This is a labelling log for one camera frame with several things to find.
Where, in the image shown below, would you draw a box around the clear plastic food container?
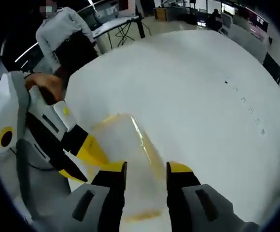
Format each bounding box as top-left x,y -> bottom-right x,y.
77,113 -> 170,224

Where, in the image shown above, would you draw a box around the white partition desk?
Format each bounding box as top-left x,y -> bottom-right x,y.
223,13 -> 268,65

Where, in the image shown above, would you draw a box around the person's left hand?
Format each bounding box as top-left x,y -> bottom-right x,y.
25,72 -> 67,106

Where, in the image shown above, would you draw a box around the brown cabinet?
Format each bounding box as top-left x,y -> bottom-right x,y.
154,7 -> 168,20

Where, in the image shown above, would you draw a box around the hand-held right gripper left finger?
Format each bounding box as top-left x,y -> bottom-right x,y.
37,161 -> 128,232

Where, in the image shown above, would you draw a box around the black cables under desk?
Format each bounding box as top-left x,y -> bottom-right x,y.
115,23 -> 136,47

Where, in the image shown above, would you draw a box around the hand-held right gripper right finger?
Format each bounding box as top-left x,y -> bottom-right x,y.
166,161 -> 261,232

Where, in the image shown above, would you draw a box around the purple screen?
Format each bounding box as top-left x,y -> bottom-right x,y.
250,11 -> 269,32

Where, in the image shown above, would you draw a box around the white light strip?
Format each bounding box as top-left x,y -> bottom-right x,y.
15,43 -> 39,63

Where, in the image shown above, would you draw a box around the person's grey sweater torso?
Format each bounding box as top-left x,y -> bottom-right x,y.
37,6 -> 95,45

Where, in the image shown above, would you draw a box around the thin black cable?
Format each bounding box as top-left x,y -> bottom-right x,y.
8,147 -> 58,172

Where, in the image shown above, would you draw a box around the dark cloth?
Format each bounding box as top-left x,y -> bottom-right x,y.
54,30 -> 99,82

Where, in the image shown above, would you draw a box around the white desk with black legs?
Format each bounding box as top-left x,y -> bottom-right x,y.
91,14 -> 147,55

